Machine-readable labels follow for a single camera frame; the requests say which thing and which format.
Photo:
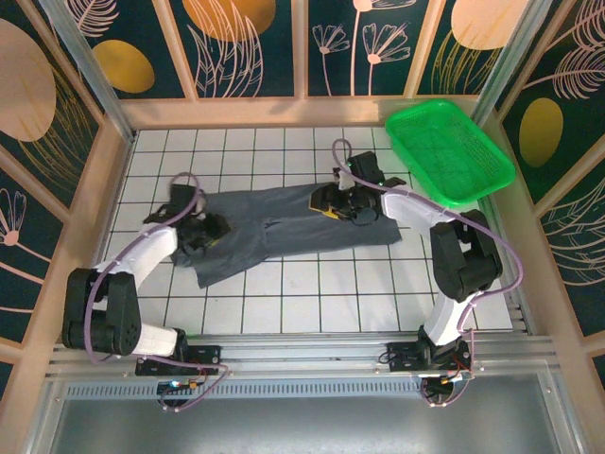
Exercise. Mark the green plastic basket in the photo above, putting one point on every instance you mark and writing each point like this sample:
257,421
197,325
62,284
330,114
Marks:
449,151

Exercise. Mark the aluminium frame post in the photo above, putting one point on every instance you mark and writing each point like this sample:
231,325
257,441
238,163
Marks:
506,66
90,66

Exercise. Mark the small circuit board with LED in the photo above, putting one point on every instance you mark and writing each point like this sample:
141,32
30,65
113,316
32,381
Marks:
177,385

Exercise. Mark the aluminium mounting rail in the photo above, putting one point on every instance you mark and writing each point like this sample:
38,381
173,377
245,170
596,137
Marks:
302,347

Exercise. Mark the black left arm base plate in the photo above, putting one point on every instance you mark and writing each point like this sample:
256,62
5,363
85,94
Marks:
203,355

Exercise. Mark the grey t-shirt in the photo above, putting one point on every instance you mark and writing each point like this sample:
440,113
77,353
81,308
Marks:
293,227

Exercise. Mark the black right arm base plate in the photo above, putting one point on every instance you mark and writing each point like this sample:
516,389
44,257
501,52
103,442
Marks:
402,354

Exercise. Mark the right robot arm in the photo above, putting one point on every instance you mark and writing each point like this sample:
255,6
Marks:
416,208

